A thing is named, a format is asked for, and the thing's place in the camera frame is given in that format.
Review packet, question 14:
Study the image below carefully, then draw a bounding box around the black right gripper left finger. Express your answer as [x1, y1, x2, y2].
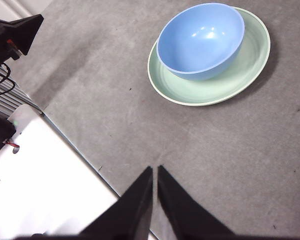
[79, 166, 154, 240]

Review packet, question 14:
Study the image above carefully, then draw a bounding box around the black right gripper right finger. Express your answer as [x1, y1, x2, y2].
[157, 164, 236, 240]

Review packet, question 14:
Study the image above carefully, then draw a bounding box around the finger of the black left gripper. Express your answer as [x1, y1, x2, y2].
[0, 14, 45, 56]

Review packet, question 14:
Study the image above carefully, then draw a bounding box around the green round plate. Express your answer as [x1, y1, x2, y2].
[147, 6, 271, 107]

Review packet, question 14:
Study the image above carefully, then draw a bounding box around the blue ribbed bowl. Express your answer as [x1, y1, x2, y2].
[156, 2, 246, 81]

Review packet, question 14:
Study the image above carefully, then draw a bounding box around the ribbed aluminium profile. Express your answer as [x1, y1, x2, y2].
[0, 67, 45, 117]

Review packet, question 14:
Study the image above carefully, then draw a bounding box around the long black cable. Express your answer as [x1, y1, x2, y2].
[0, 62, 16, 100]

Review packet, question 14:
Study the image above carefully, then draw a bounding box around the thin red wire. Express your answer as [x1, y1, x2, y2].
[3, 139, 21, 149]

